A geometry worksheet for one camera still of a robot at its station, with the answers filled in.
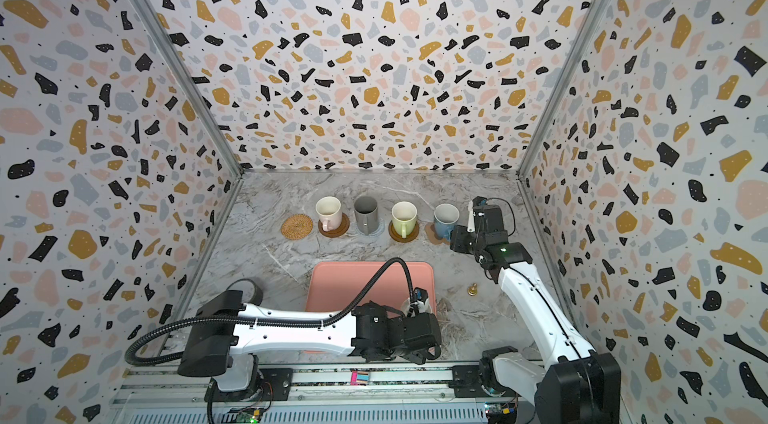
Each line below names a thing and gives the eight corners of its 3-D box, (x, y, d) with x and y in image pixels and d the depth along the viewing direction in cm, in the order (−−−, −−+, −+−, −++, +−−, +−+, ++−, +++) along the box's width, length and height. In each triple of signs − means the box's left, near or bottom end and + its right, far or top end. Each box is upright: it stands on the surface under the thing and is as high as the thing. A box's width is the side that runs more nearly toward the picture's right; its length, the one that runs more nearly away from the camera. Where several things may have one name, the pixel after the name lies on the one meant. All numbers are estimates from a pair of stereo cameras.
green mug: (385, 236, 104) (384, 218, 95) (400, 217, 110) (400, 197, 101) (404, 246, 102) (405, 228, 93) (418, 226, 107) (420, 206, 99)
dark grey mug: (355, 243, 103) (351, 223, 93) (359, 216, 110) (355, 195, 101) (377, 244, 103) (375, 223, 94) (379, 217, 110) (377, 195, 101)
